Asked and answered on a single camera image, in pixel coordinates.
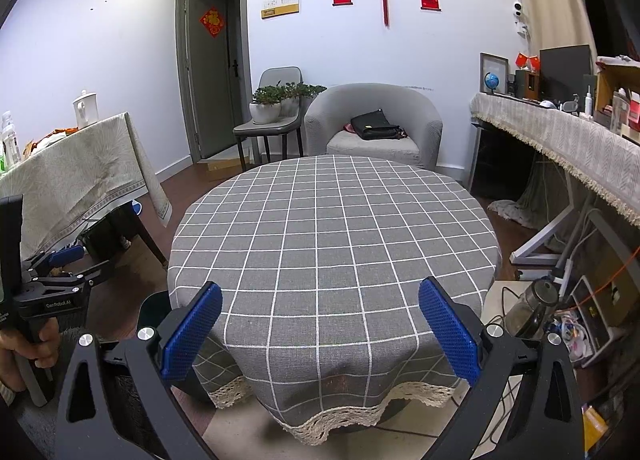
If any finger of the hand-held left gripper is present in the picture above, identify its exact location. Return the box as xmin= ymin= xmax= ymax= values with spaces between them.
xmin=22 ymin=245 xmax=87 ymax=275
xmin=29 ymin=260 xmax=116 ymax=291

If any black monitor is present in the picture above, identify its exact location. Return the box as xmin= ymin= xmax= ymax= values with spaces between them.
xmin=539 ymin=44 xmax=592 ymax=103

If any glass kettle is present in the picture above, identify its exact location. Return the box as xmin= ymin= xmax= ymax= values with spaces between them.
xmin=502 ymin=279 xmax=561 ymax=341

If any clear plastic bottle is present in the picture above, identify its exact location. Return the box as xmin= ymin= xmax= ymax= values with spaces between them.
xmin=0 ymin=110 xmax=21 ymax=165

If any red door decoration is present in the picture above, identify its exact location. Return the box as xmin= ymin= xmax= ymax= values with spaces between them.
xmin=200 ymin=7 xmax=224 ymax=38

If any white kettle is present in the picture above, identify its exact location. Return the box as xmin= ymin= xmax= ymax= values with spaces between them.
xmin=72 ymin=90 xmax=99 ymax=129

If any grey door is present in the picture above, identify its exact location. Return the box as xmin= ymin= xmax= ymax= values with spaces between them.
xmin=176 ymin=0 xmax=251 ymax=165

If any person's left hand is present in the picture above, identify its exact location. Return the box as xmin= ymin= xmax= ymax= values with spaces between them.
xmin=0 ymin=324 xmax=62 ymax=387

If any brown speaker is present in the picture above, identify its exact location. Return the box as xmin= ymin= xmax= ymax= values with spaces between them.
xmin=515 ymin=70 xmax=541 ymax=99

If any grey picture frame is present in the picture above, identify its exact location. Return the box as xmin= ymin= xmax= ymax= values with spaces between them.
xmin=479 ymin=52 xmax=510 ymax=94

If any black cabinet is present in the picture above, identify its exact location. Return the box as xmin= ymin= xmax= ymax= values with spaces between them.
xmin=470 ymin=122 xmax=526 ymax=201

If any open cardboard box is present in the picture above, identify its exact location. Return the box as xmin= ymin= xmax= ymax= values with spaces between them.
xmin=594 ymin=56 xmax=640 ymax=135

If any potted green plant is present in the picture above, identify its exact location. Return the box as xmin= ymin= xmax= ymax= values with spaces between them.
xmin=249 ymin=86 xmax=286 ymax=125
xmin=277 ymin=82 xmax=327 ymax=117

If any black handbag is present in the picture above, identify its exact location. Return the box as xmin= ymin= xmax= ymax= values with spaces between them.
xmin=350 ymin=108 xmax=407 ymax=141

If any white desk frame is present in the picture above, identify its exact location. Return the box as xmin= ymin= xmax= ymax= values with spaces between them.
xmin=510 ymin=190 xmax=601 ymax=265

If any grey dining chair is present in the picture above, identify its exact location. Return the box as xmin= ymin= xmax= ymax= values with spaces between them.
xmin=232 ymin=68 xmax=305 ymax=171

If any dark wooden table leg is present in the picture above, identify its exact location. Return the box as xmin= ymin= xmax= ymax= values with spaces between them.
xmin=120 ymin=205 xmax=168 ymax=271

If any grey armchair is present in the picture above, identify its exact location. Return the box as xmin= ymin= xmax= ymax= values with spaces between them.
xmin=304 ymin=83 xmax=443 ymax=171

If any beige patterned tablecloth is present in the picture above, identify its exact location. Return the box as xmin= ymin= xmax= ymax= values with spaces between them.
xmin=0 ymin=112 xmax=173 ymax=261

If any white security camera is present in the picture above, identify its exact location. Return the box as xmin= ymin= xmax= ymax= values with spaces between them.
xmin=511 ymin=0 xmax=530 ymax=35

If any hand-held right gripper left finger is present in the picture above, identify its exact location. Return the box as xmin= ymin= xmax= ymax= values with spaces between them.
xmin=55 ymin=281 xmax=224 ymax=460

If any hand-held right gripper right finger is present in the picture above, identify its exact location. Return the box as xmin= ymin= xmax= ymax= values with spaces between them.
xmin=417 ymin=276 xmax=586 ymax=460

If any grey hanging cloth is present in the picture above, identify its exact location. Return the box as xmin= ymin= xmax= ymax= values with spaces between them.
xmin=487 ymin=150 xmax=556 ymax=231

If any flat cardboard box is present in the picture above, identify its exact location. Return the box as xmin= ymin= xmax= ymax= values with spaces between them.
xmin=197 ymin=157 xmax=243 ymax=183

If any yellow packet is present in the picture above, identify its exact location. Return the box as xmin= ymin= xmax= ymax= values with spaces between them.
xmin=580 ymin=405 xmax=611 ymax=453

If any brown cardboard floor box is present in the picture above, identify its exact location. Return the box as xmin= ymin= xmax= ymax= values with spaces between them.
xmin=570 ymin=270 xmax=640 ymax=356

